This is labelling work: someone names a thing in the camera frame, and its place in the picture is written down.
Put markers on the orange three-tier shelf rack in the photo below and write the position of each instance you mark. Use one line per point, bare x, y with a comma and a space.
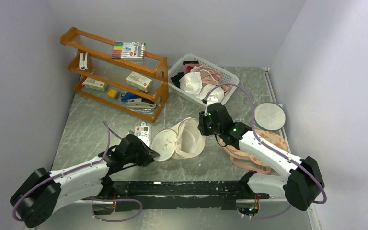
114, 72

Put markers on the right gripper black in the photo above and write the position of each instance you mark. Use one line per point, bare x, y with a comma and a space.
201, 126

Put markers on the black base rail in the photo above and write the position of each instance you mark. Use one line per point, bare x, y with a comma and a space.
181, 194

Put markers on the pile of bras in basket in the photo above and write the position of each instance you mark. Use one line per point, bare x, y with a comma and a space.
187, 66

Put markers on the coloured marker pen set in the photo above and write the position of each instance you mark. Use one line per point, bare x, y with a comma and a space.
128, 50

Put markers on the small white box on shelf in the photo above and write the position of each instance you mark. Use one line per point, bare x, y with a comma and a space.
83, 61

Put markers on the white bra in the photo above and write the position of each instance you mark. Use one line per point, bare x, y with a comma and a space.
191, 84

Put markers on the yellow eraser block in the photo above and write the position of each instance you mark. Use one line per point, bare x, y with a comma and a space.
112, 93

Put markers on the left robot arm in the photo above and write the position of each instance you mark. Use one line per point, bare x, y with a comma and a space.
44, 192

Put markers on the beige mesh laundry bag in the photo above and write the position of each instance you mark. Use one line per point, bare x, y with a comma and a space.
182, 141

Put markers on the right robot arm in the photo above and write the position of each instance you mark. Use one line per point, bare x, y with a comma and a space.
299, 180

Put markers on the grey round laundry bags stack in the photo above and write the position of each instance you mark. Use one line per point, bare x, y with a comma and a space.
269, 116

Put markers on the blue stapler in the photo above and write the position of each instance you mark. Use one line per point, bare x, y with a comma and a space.
134, 101

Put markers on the floral heart-shaped laundry bag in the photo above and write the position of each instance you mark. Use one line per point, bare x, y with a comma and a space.
249, 162

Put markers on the white staples box right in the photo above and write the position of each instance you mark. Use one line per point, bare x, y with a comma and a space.
139, 81

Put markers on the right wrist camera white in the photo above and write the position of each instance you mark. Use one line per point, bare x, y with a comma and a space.
211, 99

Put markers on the clear packaged tool sleeve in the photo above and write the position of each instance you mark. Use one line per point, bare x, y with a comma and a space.
143, 132

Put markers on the pink satin bra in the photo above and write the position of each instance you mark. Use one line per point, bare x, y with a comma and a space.
208, 75

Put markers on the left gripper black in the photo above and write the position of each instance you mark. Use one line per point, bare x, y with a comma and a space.
147, 154

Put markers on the white plastic laundry basket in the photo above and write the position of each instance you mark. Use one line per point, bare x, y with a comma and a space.
227, 77

